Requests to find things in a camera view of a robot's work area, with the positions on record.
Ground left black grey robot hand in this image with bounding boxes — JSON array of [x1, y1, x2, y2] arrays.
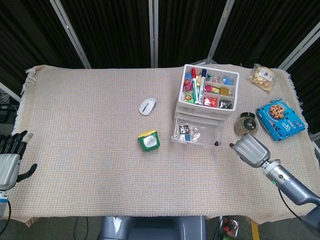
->
[[0, 130, 38, 191]]

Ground right black grey robot hand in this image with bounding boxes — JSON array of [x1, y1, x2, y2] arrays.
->
[[229, 133, 271, 168]]

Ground clear drawer with die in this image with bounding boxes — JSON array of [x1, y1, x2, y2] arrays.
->
[[170, 117, 225, 150]]

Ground blue cookie package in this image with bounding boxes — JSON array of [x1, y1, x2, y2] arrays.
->
[[255, 97, 307, 142]]

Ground white plastic drawer organizer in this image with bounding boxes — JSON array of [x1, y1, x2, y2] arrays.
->
[[174, 63, 240, 126]]

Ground glass jar black lid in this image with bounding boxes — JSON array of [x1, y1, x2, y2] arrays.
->
[[234, 112, 259, 137]]

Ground clear bag yellow snacks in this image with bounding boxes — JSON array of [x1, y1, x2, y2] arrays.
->
[[249, 63, 275, 93]]

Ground beige woven tablecloth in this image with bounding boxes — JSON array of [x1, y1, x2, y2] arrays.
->
[[11, 64, 317, 227]]

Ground blue capped marker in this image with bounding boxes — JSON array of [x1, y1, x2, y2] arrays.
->
[[198, 68, 208, 105]]

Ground clear bag red items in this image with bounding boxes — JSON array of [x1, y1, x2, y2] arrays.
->
[[219, 217, 240, 240]]

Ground red capped marker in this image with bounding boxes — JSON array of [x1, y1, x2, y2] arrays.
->
[[191, 67, 199, 104]]

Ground red candy packet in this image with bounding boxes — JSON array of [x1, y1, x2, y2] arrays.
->
[[183, 77, 194, 92]]

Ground green container yellow lid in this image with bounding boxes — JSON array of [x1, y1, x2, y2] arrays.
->
[[137, 129, 161, 152]]

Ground white computer mouse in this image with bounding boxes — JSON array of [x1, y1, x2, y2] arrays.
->
[[138, 97, 158, 116]]

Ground grey robot torso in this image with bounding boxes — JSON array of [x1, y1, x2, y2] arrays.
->
[[99, 215, 208, 240]]

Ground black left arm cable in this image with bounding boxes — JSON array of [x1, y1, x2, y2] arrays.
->
[[0, 199, 12, 230]]

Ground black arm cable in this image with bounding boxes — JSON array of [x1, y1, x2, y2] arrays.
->
[[277, 188, 305, 222], [0, 199, 12, 230]]

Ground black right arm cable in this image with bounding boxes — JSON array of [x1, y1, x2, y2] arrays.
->
[[277, 188, 305, 222]]

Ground slanted grey partition post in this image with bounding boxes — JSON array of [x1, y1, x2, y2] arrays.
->
[[277, 21, 320, 71], [207, 0, 236, 65], [49, 0, 91, 69]]

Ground upright grey partition post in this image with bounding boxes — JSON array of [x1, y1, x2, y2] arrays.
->
[[148, 0, 160, 68]]

